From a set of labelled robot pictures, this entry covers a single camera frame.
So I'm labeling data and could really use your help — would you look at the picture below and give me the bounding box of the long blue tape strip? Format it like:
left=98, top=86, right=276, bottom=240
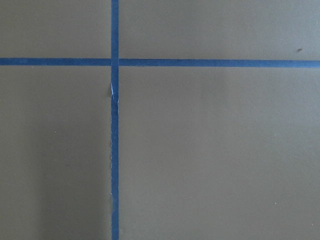
left=110, top=0, right=120, bottom=240

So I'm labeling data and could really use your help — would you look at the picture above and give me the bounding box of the crossing blue tape strip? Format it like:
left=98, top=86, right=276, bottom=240
left=0, top=57, right=320, bottom=68

